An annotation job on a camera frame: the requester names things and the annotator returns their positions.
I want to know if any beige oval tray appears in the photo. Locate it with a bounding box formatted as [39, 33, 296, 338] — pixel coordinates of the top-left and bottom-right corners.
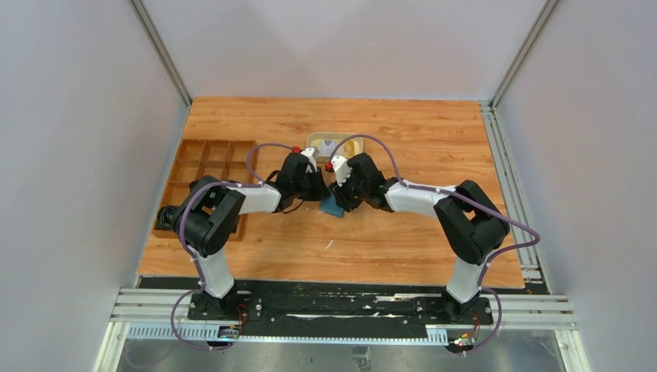
[306, 132, 364, 163]

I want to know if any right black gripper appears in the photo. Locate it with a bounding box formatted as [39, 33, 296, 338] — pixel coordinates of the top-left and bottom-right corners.
[329, 169, 369, 213]

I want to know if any blue card holder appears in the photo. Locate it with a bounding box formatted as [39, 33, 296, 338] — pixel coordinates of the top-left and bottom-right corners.
[319, 194, 345, 218]

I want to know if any aluminium frame rail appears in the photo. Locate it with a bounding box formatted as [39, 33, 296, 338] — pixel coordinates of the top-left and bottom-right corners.
[479, 100, 551, 295]

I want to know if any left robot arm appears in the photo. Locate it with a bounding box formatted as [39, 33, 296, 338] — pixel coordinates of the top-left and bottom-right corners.
[170, 146, 329, 320]

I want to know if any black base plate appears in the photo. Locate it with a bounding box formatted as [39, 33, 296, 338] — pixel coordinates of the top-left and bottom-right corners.
[187, 280, 494, 339]

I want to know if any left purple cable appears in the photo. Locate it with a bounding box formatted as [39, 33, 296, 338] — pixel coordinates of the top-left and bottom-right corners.
[170, 143, 301, 353]

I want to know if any card in tray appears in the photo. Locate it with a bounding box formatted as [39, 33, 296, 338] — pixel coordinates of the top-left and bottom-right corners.
[319, 139, 339, 157]

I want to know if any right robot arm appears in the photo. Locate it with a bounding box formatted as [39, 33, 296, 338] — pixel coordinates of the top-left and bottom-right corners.
[325, 153, 510, 324]

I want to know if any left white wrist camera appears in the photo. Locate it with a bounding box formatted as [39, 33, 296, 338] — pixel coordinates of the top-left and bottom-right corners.
[301, 146, 319, 173]

